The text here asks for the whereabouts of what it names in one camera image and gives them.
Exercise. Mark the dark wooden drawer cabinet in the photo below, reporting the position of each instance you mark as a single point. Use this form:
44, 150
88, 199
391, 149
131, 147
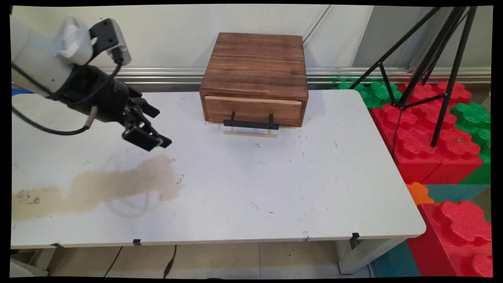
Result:
255, 63

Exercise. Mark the teal foam mat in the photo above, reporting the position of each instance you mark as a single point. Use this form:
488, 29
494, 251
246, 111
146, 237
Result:
395, 261

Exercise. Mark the orange foam block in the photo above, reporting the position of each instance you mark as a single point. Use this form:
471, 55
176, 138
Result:
419, 193

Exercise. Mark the wooden cabinet door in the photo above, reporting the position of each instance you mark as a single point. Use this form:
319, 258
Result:
251, 112

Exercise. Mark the blue object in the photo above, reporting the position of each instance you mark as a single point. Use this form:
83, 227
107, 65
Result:
19, 91

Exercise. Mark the teal foam block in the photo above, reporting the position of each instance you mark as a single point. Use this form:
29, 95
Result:
456, 192

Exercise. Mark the black tripod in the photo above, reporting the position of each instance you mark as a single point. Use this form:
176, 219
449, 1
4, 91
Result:
452, 78

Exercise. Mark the white table leg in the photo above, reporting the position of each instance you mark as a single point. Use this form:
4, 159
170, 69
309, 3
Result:
361, 255
41, 259

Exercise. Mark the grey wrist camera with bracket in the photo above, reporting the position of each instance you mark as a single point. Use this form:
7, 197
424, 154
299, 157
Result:
112, 37

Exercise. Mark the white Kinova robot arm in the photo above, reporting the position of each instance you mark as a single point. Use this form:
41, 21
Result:
39, 59

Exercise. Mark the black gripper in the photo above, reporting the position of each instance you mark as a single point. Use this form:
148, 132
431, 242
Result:
98, 96

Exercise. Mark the large red foam block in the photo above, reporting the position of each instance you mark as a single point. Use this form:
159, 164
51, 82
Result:
420, 133

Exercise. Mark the silver metal wall rail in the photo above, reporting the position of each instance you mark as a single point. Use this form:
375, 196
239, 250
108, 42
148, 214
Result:
346, 74

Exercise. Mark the green foam block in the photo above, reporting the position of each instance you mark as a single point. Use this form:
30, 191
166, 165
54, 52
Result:
373, 92
475, 122

